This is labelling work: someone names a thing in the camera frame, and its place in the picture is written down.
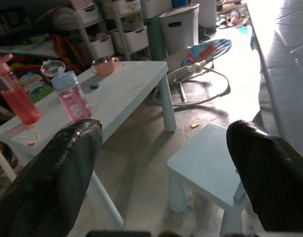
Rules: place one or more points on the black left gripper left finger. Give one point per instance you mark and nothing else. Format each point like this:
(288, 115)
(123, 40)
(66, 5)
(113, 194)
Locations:
(50, 185)

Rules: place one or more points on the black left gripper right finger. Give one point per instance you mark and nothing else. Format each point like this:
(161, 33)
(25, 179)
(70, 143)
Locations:
(275, 182)

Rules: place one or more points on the orange food crumb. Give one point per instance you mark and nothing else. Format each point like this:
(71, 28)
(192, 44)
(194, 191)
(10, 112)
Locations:
(31, 143)
(194, 126)

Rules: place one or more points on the light blue kids stool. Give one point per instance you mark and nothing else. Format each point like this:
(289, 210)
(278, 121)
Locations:
(203, 158)

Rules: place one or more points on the tall pink lidded bottle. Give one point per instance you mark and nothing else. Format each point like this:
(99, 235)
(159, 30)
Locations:
(20, 103)

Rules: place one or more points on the pink bottle blue lid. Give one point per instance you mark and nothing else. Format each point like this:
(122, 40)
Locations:
(72, 101)

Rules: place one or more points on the colourful toy mat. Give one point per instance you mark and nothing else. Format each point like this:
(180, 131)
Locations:
(35, 84)

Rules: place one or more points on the large grey glossy panel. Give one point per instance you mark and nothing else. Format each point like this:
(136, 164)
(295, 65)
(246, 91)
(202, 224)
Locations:
(289, 74)

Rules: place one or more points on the light blue kids table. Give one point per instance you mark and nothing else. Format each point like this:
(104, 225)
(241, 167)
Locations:
(122, 84)

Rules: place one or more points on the pink cup steel inside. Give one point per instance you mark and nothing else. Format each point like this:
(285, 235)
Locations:
(104, 67)

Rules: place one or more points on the orange brown bag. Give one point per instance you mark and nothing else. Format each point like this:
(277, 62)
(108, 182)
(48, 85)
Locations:
(65, 49)

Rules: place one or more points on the white drawer rack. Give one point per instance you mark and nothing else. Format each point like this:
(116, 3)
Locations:
(136, 39)
(102, 47)

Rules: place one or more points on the colourful baby bouncer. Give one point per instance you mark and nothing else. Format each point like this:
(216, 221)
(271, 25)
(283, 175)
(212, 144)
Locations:
(203, 50)

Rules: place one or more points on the white lidded storage bin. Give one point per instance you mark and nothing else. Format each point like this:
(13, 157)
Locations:
(181, 32)

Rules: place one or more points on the green cylinder container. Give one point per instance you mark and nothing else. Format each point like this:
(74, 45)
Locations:
(155, 39)

